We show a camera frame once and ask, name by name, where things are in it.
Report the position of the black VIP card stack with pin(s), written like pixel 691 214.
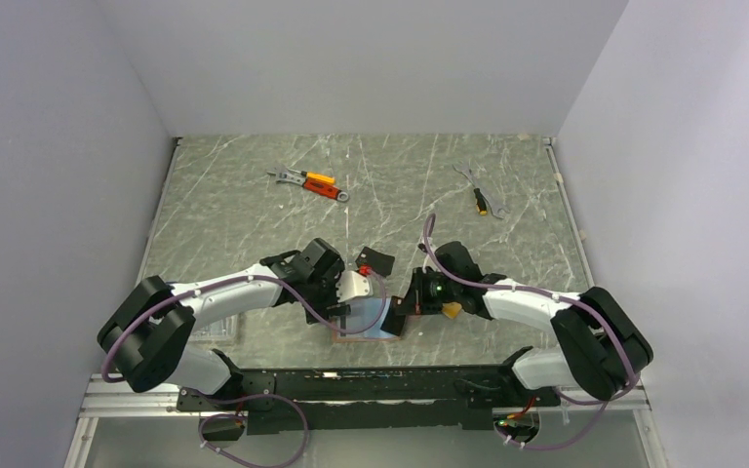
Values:
pixel 380 263

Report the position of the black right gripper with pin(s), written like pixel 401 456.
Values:
pixel 415 301

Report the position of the aluminium frame rail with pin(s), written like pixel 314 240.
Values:
pixel 103 399

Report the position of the yellow handled screwdriver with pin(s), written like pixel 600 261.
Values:
pixel 480 201

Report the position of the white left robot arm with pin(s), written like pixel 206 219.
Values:
pixel 146 339

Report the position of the orange card stack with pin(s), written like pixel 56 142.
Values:
pixel 451 310

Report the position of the clear plastic screw box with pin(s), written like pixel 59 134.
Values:
pixel 222 330

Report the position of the silver open end wrench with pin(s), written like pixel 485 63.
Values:
pixel 496 208

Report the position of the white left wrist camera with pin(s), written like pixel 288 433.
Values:
pixel 353 285

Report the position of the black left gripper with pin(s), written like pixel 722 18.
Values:
pixel 336 310

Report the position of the brown leather card holder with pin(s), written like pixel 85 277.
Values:
pixel 364 311

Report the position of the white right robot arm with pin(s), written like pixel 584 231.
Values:
pixel 598 348

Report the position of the red orange adjustable wrench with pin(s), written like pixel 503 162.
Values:
pixel 322 185

